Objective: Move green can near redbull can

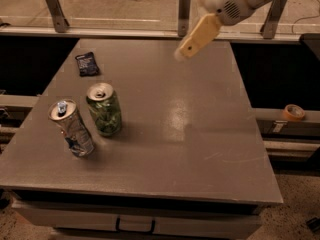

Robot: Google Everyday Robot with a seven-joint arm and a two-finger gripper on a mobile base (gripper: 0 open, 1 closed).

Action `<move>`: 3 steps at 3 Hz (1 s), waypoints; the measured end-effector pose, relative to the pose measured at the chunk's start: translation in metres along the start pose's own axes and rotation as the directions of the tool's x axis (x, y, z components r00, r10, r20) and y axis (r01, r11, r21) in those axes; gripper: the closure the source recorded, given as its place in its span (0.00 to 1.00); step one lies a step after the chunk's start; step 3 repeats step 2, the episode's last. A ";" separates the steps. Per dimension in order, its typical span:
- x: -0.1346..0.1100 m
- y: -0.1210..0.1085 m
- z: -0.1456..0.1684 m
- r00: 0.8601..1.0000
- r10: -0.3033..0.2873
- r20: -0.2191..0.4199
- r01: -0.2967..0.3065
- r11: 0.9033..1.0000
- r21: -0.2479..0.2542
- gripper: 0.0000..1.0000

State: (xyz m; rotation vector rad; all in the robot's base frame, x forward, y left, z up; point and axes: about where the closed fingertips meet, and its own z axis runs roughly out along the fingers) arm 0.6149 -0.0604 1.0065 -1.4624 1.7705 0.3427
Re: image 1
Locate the metal bracket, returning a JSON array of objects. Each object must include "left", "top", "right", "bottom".
[
  {"left": 260, "top": 0, "right": 287, "bottom": 39},
  {"left": 177, "top": 0, "right": 191, "bottom": 37},
  {"left": 45, "top": 0, "right": 69, "bottom": 33}
]

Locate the black snack packet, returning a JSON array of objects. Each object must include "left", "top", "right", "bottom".
[{"left": 75, "top": 52, "right": 100, "bottom": 77}]

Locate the left metal bracket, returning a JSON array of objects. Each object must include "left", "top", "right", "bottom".
[{"left": 45, "top": 0, "right": 69, "bottom": 33}]

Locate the middle metal bracket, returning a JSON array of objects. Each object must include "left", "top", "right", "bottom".
[{"left": 177, "top": 0, "right": 191, "bottom": 37}]

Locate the grey drawer with black handle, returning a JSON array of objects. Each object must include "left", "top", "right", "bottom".
[{"left": 12, "top": 200, "right": 261, "bottom": 240}]

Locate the orange tape roll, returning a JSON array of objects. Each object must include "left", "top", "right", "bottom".
[{"left": 283, "top": 104, "right": 305, "bottom": 121}]

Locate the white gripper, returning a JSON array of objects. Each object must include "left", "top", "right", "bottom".
[{"left": 174, "top": 0, "right": 255, "bottom": 61}]

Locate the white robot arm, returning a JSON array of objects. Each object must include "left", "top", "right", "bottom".
[{"left": 174, "top": 0, "right": 275, "bottom": 61}]

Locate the right metal bracket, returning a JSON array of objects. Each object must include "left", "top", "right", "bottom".
[{"left": 260, "top": 0, "right": 287, "bottom": 39}]

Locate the silver redbull can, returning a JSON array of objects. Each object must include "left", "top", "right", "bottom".
[{"left": 48, "top": 99, "right": 94, "bottom": 158}]

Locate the green soda can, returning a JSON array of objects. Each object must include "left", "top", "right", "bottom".
[{"left": 86, "top": 83, "right": 122, "bottom": 137}]

